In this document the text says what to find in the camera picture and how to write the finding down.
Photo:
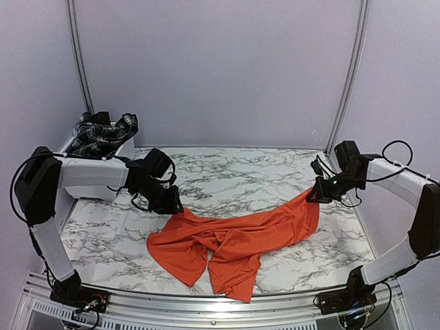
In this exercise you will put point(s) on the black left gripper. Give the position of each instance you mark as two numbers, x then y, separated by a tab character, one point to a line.
170	204

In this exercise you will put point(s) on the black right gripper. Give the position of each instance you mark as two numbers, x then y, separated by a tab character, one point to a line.
322	196

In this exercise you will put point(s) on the orange t-shirt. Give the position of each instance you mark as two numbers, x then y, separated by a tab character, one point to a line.
230	250

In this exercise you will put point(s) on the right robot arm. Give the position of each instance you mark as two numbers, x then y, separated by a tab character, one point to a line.
401	214

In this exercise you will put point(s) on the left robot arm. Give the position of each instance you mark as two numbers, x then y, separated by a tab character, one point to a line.
35	185

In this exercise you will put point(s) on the white plastic laundry bin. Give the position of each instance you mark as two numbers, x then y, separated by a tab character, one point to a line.
94	178

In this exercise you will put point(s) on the black white plaid shirt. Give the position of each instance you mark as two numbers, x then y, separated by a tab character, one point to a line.
95	136

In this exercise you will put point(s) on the right aluminium corner post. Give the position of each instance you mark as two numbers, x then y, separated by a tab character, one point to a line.
354	63

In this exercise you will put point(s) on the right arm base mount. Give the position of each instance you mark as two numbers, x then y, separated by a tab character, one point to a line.
340	300

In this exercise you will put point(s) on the aluminium front frame rail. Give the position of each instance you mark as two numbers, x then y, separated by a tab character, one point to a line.
134	310

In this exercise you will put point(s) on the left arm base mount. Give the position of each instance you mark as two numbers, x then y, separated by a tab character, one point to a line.
82	298

